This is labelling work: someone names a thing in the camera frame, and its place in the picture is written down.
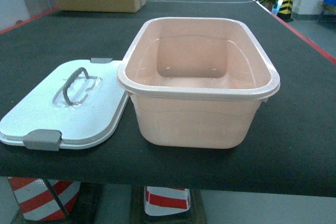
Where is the white lid grey handle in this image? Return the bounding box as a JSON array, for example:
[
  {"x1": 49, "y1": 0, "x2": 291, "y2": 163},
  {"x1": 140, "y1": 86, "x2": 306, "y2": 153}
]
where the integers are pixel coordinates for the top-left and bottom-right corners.
[{"x1": 1, "y1": 58, "x2": 128, "y2": 151}]

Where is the pink plastic storage box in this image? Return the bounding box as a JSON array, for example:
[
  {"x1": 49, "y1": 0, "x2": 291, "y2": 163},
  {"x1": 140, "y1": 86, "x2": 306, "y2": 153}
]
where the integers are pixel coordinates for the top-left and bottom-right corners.
[{"x1": 117, "y1": 17, "x2": 280, "y2": 149}]

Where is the red white striped cone right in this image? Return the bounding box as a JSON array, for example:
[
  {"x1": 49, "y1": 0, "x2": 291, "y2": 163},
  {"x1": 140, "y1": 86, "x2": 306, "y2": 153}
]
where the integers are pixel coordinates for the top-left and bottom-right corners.
[{"x1": 143, "y1": 186, "x2": 191, "y2": 217}]

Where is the black conveyor belt mat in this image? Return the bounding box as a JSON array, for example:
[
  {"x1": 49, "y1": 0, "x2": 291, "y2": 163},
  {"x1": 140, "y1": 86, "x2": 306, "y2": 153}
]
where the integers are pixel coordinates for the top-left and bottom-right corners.
[{"x1": 1, "y1": 0, "x2": 335, "y2": 197}]

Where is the yellow black striped bollard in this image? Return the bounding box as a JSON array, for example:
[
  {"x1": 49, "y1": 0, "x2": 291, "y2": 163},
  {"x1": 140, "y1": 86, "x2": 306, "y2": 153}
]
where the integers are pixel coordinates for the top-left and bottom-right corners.
[{"x1": 277, "y1": 0, "x2": 293, "y2": 23}]

